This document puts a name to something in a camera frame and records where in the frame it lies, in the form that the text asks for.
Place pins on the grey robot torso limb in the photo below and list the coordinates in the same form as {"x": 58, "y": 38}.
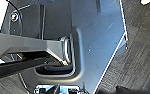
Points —
{"x": 24, "y": 45}

